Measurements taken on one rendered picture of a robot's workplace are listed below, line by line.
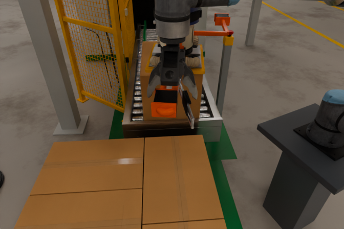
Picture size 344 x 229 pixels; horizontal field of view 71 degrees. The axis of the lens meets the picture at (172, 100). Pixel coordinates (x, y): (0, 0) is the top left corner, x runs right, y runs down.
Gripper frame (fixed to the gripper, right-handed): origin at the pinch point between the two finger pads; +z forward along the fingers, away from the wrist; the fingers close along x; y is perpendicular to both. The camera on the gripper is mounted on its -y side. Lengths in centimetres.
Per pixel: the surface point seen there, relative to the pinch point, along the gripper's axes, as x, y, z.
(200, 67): -11.0, 44.5, 10.8
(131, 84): 44, 119, 66
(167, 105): 1.0, -5.3, -1.7
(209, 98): -23, 100, 66
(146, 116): 23, 70, 63
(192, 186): -10, 21, 71
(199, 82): -13, 75, 36
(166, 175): 5, 27, 71
